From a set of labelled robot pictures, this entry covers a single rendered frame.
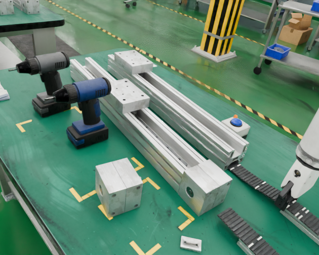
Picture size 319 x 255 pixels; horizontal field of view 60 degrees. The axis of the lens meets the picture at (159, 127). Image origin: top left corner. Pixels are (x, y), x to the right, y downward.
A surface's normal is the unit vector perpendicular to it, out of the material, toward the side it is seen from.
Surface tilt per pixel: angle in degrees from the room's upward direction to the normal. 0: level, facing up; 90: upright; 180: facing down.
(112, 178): 0
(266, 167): 0
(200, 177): 0
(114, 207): 90
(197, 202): 90
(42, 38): 90
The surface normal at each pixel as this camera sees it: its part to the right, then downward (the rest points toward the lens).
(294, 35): -0.67, 0.33
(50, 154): 0.13, -0.81
